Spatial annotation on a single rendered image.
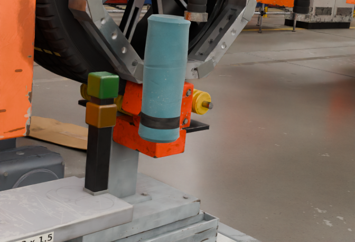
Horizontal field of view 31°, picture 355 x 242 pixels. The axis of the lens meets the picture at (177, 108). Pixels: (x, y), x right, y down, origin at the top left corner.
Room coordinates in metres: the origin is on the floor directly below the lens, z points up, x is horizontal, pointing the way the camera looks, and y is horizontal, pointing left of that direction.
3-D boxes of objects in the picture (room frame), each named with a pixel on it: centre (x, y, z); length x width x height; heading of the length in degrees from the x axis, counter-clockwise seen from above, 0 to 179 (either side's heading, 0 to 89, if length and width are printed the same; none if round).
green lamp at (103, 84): (1.06, 0.13, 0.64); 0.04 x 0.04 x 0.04; 46
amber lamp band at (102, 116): (1.06, 0.13, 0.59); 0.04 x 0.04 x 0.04; 46
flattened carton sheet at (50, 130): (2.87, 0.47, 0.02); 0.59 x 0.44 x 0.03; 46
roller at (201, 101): (1.66, 0.02, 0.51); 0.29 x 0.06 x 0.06; 46
